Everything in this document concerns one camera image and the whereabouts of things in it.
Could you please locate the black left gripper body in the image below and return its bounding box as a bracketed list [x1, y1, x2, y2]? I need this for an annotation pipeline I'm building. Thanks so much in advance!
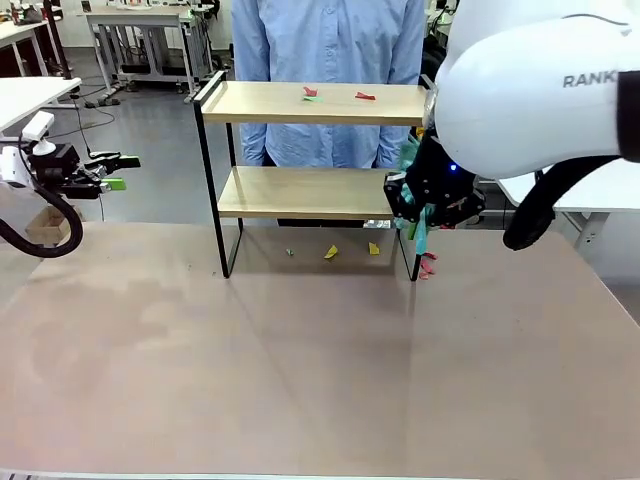
[28, 143, 100, 201]

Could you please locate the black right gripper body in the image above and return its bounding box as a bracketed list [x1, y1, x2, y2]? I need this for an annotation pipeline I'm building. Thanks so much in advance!
[382, 133, 487, 232]

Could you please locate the teal microfibre duster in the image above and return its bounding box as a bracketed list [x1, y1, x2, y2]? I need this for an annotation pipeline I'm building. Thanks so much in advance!
[397, 138, 432, 257]

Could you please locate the person's left forearm blue sleeve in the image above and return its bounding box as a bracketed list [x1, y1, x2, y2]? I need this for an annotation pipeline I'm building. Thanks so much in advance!
[375, 124, 412, 169]

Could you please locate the person's right forearm blue sleeve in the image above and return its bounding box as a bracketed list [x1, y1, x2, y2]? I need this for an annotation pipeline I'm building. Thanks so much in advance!
[234, 122, 271, 168]

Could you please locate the black-framed wooden two-tier shelf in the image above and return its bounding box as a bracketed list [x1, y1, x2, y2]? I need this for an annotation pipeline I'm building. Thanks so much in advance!
[192, 69, 436, 282]

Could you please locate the open brown cardboard box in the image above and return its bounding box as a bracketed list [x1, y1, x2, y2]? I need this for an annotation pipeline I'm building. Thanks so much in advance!
[24, 206, 72, 246]

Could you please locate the dark bag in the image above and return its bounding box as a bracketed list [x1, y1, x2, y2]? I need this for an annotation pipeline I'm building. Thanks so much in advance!
[422, 39, 449, 76]

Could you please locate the white background desk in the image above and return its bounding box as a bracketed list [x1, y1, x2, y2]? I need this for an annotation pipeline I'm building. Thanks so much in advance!
[0, 19, 66, 76]

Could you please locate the grey metal workbench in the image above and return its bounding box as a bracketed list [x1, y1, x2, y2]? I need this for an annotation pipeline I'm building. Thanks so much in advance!
[84, 10, 214, 96]

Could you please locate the white side table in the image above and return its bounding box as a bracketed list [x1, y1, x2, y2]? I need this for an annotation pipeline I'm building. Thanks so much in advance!
[494, 162, 640, 251]

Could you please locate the person in blue shirt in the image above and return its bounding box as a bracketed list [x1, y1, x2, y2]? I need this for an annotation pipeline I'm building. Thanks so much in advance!
[230, 0, 426, 229]

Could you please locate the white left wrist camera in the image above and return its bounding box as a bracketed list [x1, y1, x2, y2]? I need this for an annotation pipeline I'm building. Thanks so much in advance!
[20, 111, 56, 157]

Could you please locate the white table with black post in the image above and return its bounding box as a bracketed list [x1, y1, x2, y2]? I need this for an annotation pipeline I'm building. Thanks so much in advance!
[0, 77, 83, 132]

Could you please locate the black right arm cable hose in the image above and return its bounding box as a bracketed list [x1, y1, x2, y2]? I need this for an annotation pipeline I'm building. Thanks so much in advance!
[502, 154, 640, 252]

